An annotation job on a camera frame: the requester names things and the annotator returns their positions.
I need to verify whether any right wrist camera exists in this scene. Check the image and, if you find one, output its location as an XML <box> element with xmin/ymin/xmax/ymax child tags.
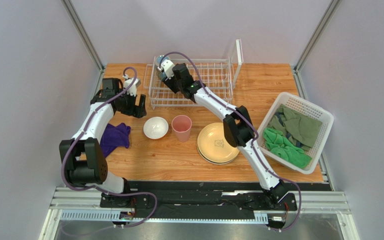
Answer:
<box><xmin>162</xmin><ymin>60</ymin><xmax>175</xmax><ymax>78</ymax></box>

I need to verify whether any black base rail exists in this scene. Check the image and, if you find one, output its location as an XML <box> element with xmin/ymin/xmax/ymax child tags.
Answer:
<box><xmin>95</xmin><ymin>179</ymin><xmax>333</xmax><ymax>222</ymax></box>

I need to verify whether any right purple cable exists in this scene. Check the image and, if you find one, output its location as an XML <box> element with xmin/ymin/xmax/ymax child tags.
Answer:
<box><xmin>158</xmin><ymin>51</ymin><xmax>303</xmax><ymax>233</ymax></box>

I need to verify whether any bright green towel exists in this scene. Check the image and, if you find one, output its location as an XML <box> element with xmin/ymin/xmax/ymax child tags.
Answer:
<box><xmin>263</xmin><ymin>127</ymin><xmax>312</xmax><ymax>169</ymax></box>

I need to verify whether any olive green towel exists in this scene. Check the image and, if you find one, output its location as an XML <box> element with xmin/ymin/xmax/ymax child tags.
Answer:
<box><xmin>268</xmin><ymin>104</ymin><xmax>323</xmax><ymax>151</ymax></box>

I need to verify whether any white wire dish rack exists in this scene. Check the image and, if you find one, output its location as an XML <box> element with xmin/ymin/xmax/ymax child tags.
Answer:
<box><xmin>144</xmin><ymin>39</ymin><xmax>244</xmax><ymax>109</ymax></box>

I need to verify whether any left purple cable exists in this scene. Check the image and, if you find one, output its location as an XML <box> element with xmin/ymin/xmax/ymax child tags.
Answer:
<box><xmin>60</xmin><ymin>66</ymin><xmax>158</xmax><ymax>231</ymax></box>

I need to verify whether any orange bowl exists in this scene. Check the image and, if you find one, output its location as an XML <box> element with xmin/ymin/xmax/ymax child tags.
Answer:
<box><xmin>143</xmin><ymin>116</ymin><xmax>169</xmax><ymax>140</ymax></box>

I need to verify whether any blue butterfly mug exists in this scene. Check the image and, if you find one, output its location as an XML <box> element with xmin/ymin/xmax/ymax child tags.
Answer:
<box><xmin>154</xmin><ymin>55</ymin><xmax>170</xmax><ymax>80</ymax></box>

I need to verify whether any white green-rimmed plate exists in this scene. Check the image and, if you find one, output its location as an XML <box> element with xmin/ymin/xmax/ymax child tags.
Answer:
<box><xmin>197</xmin><ymin>147</ymin><xmax>239</xmax><ymax>165</ymax></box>

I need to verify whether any purple cloth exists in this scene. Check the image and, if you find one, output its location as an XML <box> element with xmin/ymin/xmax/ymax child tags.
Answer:
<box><xmin>100</xmin><ymin>123</ymin><xmax>131</xmax><ymax>158</ymax></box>

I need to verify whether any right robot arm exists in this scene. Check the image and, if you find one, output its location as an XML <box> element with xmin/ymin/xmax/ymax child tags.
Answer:
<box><xmin>158</xmin><ymin>60</ymin><xmax>289</xmax><ymax>209</ymax></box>

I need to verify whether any yellow plate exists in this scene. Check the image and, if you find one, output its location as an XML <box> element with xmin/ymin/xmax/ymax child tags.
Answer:
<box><xmin>196</xmin><ymin>122</ymin><xmax>238</xmax><ymax>150</ymax></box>

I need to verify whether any purple cable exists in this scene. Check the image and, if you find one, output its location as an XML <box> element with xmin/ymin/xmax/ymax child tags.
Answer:
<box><xmin>158</xmin><ymin>51</ymin><xmax>303</xmax><ymax>233</ymax></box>
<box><xmin>60</xmin><ymin>66</ymin><xmax>158</xmax><ymax>231</ymax></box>

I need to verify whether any white plastic basket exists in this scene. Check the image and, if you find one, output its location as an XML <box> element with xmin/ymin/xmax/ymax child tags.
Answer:
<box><xmin>257</xmin><ymin>92</ymin><xmax>334</xmax><ymax>175</ymax></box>

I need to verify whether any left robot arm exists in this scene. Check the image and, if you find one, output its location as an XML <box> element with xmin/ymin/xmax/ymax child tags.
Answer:
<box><xmin>59</xmin><ymin>77</ymin><xmax>147</xmax><ymax>195</ymax></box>

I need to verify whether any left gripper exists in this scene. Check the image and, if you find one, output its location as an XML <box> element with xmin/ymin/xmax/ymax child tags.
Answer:
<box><xmin>115</xmin><ymin>89</ymin><xmax>146</xmax><ymax>119</ymax></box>

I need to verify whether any pink plastic cup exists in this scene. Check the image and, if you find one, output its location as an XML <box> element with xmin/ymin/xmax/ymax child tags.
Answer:
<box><xmin>171</xmin><ymin>115</ymin><xmax>192</xmax><ymax>143</ymax></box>

